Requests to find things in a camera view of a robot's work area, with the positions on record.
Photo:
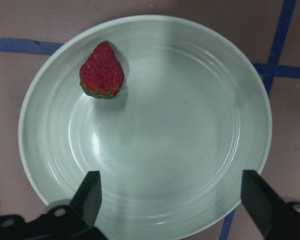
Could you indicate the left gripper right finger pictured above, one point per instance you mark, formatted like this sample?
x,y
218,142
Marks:
x,y
261,202

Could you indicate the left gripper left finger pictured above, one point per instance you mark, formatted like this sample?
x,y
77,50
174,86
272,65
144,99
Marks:
x,y
87,199

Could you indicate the red strawberry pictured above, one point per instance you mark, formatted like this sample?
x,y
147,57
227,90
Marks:
x,y
102,75

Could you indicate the light green plate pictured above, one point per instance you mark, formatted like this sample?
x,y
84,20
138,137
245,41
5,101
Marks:
x,y
170,147

